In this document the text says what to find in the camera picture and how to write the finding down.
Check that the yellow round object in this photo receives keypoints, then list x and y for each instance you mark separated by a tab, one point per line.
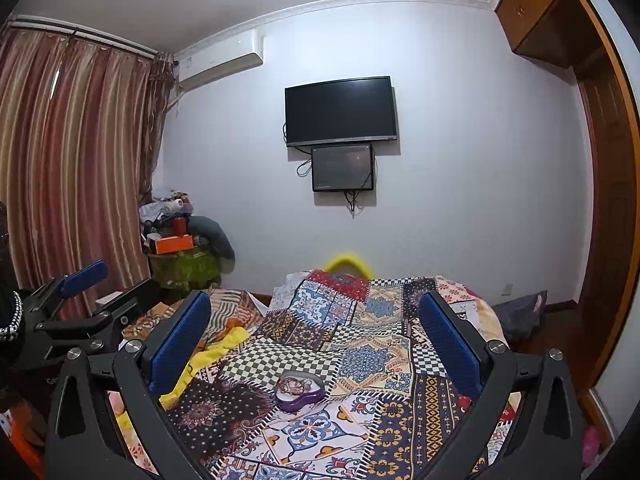
350	264

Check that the wooden wardrobe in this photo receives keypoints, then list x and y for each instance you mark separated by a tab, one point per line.
597	41

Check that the pink slipper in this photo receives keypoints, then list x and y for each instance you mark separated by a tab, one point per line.
590	446

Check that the pile of clutter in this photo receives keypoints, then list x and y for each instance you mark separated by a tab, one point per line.
159	214

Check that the small black wall monitor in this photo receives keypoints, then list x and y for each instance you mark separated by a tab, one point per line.
342	168

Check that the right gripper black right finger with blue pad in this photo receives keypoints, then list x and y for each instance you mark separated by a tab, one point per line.
482	370

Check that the yellow cloth strip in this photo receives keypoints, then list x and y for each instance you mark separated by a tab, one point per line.
201	359

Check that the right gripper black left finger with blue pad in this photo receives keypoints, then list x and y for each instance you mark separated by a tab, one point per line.
146	370

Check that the red white box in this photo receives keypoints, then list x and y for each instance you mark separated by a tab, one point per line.
103	301

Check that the black wall television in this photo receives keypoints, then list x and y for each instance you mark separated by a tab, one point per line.
345	110

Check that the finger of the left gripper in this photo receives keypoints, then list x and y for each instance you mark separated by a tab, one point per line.
82	277
109	321

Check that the striped red curtain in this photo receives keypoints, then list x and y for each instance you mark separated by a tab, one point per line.
81	126

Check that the orange box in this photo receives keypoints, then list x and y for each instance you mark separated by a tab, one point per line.
171	244

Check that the green patterned box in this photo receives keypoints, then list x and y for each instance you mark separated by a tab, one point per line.
195	268

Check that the white air conditioner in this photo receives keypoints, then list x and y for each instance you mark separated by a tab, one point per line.
225	58

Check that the dark green pillow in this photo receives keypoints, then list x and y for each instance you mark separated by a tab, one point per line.
208	234

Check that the patchwork bed quilt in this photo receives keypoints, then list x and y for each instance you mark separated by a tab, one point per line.
389	406

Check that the dark bag on floor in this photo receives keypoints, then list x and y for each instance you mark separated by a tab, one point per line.
521	316

